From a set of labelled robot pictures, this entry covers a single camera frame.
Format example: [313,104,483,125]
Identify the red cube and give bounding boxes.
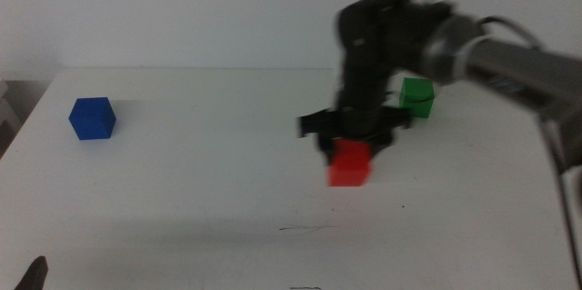
[327,138,373,187]

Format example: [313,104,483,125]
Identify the green cube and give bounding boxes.
[398,76,436,119]

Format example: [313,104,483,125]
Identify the blue cube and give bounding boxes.
[68,96,117,141]

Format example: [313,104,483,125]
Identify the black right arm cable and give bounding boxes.
[479,15,545,50]

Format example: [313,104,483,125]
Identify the right arm hanging cable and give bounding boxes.
[540,116,582,285]

